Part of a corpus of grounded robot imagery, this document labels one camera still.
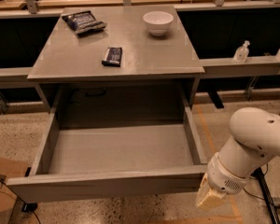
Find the grey top drawer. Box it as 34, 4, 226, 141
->
7, 84, 206, 203

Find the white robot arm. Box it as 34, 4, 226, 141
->
196, 107, 280, 211

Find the grey drawer cabinet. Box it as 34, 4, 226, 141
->
33, 7, 199, 119

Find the black floor stand right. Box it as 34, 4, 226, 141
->
253, 168, 280, 224

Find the clear sanitizer pump bottle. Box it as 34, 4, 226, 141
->
233, 40, 250, 63

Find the small dark snack packet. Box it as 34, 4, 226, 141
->
102, 48, 122, 67

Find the black floor bar left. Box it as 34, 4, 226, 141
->
21, 167, 38, 213

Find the white ceramic bowl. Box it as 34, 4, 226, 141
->
143, 11, 174, 36

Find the cardboard box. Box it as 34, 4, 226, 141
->
0, 157, 28, 224

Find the dark blue chip bag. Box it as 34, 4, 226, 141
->
62, 10, 107, 35

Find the black floor cable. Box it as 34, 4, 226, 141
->
242, 77, 280, 224

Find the grey metal rail shelf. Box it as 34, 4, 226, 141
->
0, 56, 280, 89

